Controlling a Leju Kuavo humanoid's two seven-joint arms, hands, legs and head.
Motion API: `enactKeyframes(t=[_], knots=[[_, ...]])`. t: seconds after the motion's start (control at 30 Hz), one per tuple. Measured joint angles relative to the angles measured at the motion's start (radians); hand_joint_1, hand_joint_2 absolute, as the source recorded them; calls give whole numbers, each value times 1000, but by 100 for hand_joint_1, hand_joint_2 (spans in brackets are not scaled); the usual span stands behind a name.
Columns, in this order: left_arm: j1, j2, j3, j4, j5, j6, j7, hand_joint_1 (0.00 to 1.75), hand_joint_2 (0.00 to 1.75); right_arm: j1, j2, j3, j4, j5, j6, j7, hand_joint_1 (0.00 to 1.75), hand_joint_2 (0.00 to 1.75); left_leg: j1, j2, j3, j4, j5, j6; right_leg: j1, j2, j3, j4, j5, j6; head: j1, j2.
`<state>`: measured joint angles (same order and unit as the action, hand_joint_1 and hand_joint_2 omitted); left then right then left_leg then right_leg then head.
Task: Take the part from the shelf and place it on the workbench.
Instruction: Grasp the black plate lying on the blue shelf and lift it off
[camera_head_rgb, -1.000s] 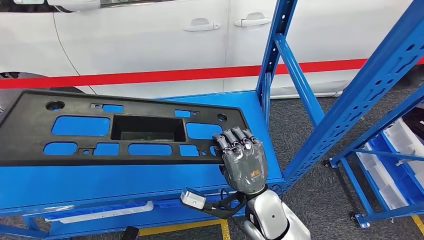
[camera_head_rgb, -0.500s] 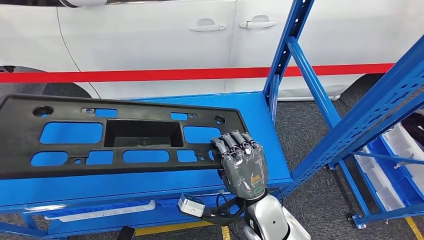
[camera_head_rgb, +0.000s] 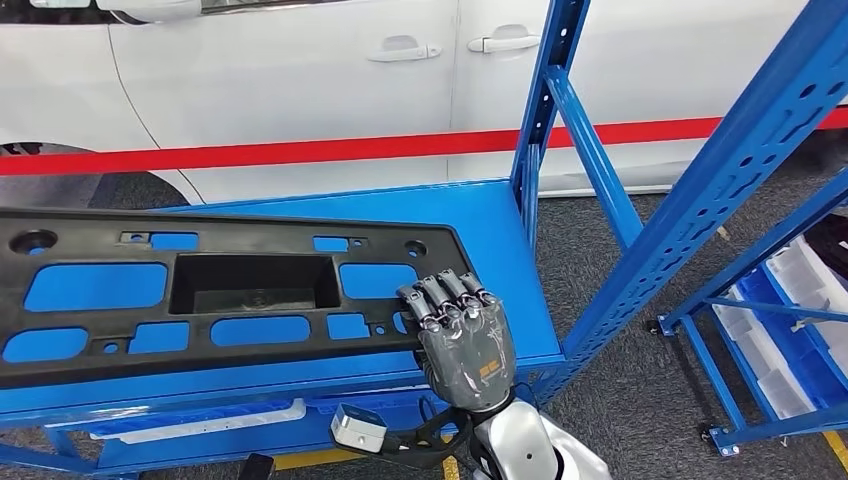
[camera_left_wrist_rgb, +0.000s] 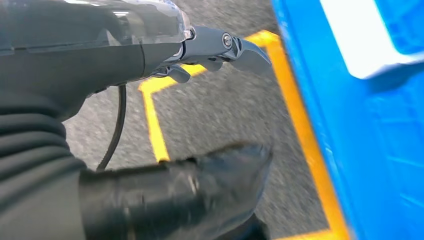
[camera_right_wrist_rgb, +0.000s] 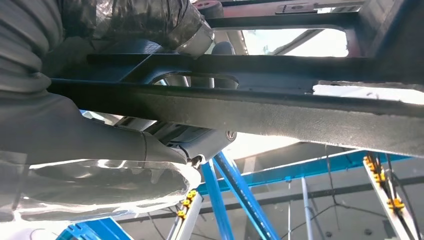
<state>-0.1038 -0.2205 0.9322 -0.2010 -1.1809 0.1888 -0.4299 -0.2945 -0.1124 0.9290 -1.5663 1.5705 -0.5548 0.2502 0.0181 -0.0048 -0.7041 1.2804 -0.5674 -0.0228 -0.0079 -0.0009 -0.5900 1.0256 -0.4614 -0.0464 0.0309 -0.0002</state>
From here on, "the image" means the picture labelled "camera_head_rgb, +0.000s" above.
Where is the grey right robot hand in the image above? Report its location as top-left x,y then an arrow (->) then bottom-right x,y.
396,268 -> 518,413

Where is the black plastic car part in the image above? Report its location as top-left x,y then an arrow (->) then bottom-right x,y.
0,208 -> 475,392

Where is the blue metal shelf rack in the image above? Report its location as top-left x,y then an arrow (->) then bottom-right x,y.
645,168 -> 848,460
0,0 -> 848,480

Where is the black part in bin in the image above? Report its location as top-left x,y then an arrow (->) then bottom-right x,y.
804,211 -> 848,280

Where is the yellow floor tape square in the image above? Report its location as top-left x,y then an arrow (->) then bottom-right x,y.
821,430 -> 848,473
273,437 -> 462,480

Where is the red barrier belt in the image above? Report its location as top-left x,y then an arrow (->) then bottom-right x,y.
0,105 -> 848,179

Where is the white car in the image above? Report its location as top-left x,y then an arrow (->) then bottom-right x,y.
0,0 -> 848,210

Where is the blue plastic bin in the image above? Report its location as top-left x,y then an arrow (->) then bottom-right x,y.
735,264 -> 848,409

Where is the white car side mirror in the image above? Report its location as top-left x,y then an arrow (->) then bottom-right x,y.
95,0 -> 203,24

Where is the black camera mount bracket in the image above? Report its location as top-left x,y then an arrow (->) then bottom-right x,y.
378,405 -> 475,470

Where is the white car door handle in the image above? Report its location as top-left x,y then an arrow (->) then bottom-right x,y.
466,24 -> 543,54
366,34 -> 443,64

